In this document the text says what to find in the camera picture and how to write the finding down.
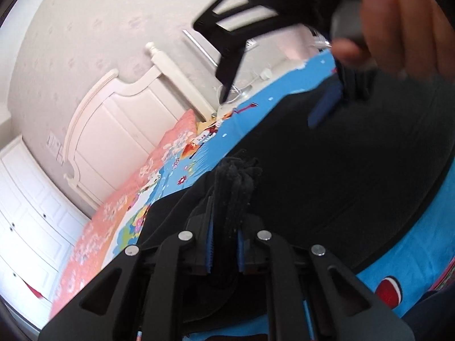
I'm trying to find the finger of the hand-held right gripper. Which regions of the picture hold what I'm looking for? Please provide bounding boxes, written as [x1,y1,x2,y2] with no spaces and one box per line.
[307,59,379,129]
[193,0,318,104]

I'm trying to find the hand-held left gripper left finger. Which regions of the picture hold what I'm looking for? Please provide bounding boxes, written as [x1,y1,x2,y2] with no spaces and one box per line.
[38,195,216,341]

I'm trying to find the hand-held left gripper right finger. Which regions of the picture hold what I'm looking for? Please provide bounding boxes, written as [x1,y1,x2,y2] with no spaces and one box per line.
[236,217,417,341]

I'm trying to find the black pants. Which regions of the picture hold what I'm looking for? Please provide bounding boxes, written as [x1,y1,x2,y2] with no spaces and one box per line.
[137,66,455,327]

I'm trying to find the person's right hand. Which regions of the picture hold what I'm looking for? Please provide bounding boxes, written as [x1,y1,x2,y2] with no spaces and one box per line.
[332,0,455,80]

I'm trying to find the blue cartoon bedsheet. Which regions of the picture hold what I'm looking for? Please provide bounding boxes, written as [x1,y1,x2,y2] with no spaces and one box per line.
[101,48,455,341]

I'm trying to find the white nightstand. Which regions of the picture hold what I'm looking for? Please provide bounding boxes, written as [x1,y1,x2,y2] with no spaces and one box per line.
[272,25,321,69]

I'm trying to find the pink floral pillow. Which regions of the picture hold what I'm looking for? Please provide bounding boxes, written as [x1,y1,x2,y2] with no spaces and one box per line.
[50,109,198,321]

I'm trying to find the white bed headboard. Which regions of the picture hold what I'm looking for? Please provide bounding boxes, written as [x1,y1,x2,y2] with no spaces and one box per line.
[63,41,214,209]

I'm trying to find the red cloth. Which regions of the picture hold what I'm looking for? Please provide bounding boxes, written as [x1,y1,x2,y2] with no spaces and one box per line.
[23,280,46,300]

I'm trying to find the white wardrobe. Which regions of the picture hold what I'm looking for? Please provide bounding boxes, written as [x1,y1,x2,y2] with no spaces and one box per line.
[0,135,92,332]

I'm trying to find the person's dark clothing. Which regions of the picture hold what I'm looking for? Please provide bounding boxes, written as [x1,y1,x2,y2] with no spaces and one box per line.
[401,287,455,341]

